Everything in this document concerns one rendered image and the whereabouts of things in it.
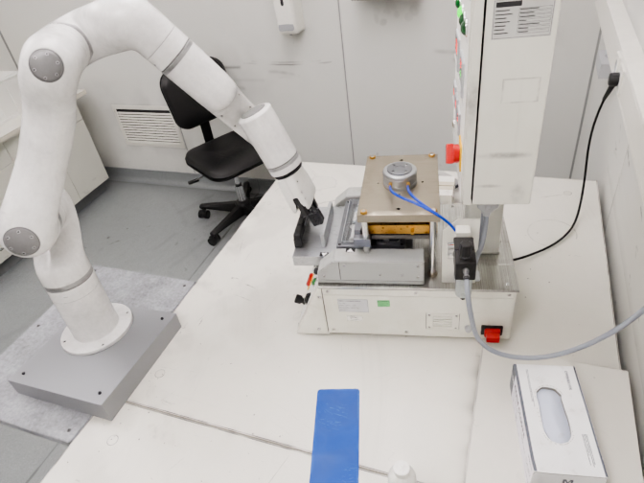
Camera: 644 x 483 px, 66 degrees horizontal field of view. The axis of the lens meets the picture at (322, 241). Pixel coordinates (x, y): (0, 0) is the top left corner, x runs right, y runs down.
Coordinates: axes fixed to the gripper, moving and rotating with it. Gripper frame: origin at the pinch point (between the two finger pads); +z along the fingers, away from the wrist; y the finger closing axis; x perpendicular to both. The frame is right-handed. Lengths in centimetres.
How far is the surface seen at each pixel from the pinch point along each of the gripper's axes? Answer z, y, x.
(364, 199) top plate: -4.7, 7.4, 16.4
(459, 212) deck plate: 20.1, -13.0, 31.9
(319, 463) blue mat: 26, 52, -3
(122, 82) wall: -33, -191, -165
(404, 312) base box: 23.4, 17.1, 15.6
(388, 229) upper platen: 3.1, 10.4, 19.3
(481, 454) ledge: 33, 49, 28
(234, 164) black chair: 24, -125, -88
